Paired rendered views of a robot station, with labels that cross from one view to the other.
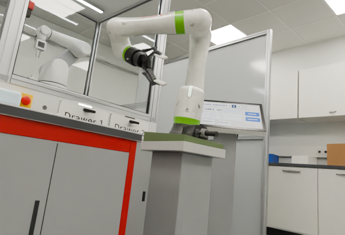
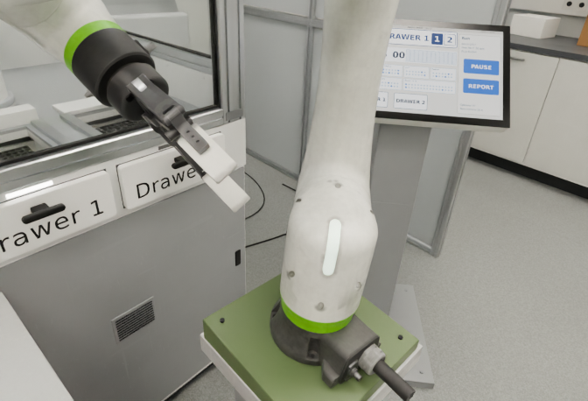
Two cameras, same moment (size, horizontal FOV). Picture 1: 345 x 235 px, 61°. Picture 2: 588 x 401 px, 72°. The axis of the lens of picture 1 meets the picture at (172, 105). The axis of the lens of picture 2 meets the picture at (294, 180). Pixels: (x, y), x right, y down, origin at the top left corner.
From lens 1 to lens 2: 1.15 m
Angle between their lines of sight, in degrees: 42
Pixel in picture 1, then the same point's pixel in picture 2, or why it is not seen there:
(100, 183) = not seen: outside the picture
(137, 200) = (227, 270)
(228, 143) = (410, 137)
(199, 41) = not seen: outside the picture
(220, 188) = (385, 216)
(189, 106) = (329, 299)
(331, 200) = (565, 116)
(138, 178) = (222, 239)
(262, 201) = (453, 176)
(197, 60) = (355, 59)
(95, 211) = not seen: outside the picture
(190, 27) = not seen: outside the picture
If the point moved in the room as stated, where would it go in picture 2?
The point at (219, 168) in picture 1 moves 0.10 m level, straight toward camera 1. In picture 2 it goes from (388, 182) to (388, 198)
